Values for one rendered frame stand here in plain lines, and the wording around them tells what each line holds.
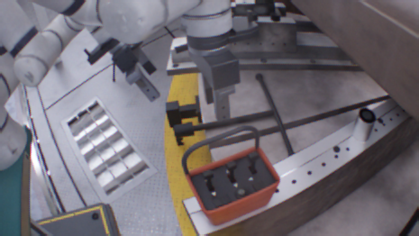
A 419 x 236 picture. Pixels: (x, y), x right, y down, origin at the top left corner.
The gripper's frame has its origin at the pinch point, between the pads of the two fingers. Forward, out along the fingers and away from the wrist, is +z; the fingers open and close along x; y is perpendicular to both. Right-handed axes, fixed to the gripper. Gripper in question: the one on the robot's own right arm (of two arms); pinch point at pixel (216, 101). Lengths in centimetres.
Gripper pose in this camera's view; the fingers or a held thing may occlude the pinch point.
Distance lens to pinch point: 61.2
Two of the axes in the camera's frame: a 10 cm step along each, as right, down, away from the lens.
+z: 1.0, 7.1, 7.0
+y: -9.2, 3.3, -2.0
